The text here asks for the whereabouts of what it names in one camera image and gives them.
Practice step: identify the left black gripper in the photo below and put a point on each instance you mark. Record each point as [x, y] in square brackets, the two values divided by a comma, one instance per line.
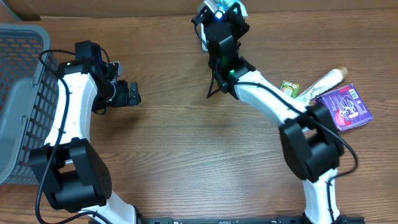
[125, 93]

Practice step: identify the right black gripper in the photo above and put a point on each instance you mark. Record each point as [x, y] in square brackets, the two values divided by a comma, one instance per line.
[240, 25]

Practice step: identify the teal plastic packet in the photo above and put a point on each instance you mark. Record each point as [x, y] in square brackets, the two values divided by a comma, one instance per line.
[224, 5]

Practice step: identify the green yellow snack packet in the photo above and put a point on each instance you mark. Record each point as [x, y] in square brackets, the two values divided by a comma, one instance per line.
[290, 89]

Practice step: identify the white bamboo print tube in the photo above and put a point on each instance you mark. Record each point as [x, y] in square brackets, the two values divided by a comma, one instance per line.
[326, 83]

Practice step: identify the purple Carefree pad pack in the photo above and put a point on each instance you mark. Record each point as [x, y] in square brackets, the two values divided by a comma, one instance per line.
[346, 107]

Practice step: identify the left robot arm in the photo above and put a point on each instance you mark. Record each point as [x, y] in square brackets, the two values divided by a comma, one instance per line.
[71, 174]

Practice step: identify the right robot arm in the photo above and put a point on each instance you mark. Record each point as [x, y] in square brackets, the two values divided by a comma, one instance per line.
[310, 143]

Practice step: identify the white barcode scanner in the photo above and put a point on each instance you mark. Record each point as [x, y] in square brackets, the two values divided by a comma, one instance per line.
[203, 36]

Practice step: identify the grey plastic basket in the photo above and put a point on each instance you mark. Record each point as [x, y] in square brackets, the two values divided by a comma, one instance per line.
[29, 96]

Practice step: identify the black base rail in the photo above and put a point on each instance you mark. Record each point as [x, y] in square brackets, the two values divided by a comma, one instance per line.
[278, 220]

